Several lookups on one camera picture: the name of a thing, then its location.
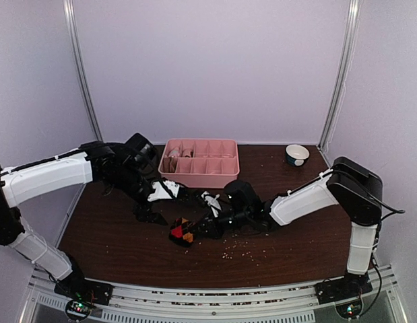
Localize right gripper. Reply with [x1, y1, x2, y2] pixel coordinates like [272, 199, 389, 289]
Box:
[189, 209, 251, 241]

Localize argyle black red sock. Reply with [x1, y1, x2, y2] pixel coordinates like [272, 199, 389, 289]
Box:
[168, 217, 195, 248]

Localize pink divided organizer tray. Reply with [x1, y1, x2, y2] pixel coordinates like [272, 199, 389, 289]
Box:
[158, 139, 240, 189]

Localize beige striped sock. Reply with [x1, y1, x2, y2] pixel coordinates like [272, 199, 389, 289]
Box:
[181, 148, 194, 158]

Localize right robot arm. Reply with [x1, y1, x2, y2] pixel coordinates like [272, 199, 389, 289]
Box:
[185, 157, 401, 297]

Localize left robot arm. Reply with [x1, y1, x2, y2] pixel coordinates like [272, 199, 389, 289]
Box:
[0, 133, 179, 299]

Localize rolled socks in tray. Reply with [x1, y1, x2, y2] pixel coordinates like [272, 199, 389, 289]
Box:
[163, 146, 181, 173]

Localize white and teal bowl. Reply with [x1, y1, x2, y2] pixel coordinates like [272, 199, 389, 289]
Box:
[285, 144, 310, 167]

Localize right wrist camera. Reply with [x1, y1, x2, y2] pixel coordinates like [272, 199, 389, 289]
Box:
[195, 191, 222, 218]

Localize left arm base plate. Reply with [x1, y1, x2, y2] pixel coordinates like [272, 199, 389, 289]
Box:
[54, 280, 113, 322]

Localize aluminium front rail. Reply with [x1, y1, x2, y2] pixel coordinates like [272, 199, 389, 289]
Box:
[19, 264, 406, 323]

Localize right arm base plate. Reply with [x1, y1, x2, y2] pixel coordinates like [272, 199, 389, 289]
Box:
[315, 277, 373, 320]

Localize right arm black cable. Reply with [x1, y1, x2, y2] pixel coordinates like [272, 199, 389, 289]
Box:
[332, 170, 406, 218]

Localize left aluminium frame post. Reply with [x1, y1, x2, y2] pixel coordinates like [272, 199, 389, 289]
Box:
[63, 0, 103, 141]

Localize aluminium frame post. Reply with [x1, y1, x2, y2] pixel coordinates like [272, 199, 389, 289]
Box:
[319, 0, 362, 154]
[63, 0, 103, 141]

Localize right aluminium frame post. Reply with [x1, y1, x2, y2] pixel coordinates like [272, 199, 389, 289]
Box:
[319, 0, 362, 154]

